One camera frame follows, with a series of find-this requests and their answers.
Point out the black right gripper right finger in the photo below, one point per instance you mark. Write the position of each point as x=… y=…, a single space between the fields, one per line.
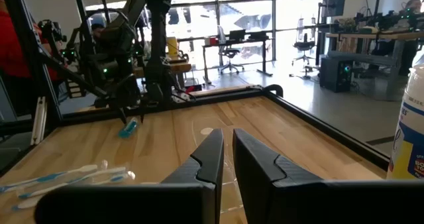
x=331 y=204

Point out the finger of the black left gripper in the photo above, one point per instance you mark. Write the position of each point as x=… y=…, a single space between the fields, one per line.
x=142 y=114
x=122 y=115

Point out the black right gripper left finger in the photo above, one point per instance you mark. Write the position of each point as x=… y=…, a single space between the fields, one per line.
x=132 y=204

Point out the teal mouthwash bottle white cap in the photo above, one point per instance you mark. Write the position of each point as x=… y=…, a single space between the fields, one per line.
x=128 y=128

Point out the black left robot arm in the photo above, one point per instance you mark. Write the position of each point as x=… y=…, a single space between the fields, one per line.
x=155 y=35

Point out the yellow container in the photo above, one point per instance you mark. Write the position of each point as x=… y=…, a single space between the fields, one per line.
x=172 y=46

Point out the person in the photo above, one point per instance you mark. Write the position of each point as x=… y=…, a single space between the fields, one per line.
x=13 y=51
x=97 y=30

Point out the white plastic strip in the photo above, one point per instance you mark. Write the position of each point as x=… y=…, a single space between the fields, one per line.
x=38 y=124

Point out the black office chair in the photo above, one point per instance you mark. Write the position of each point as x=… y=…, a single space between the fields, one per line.
x=230 y=53
x=303 y=46

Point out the yellow white Lysol wipes canister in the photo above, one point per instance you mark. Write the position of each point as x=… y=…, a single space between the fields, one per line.
x=410 y=128

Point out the black office desk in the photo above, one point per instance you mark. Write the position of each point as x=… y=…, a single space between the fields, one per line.
x=238 y=41

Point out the black computer tower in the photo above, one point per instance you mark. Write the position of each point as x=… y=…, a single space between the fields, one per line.
x=334 y=75

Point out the wooden workbench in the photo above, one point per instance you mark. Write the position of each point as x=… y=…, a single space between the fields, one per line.
x=364 y=35

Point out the black computer monitor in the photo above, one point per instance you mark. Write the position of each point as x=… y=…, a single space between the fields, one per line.
x=334 y=5

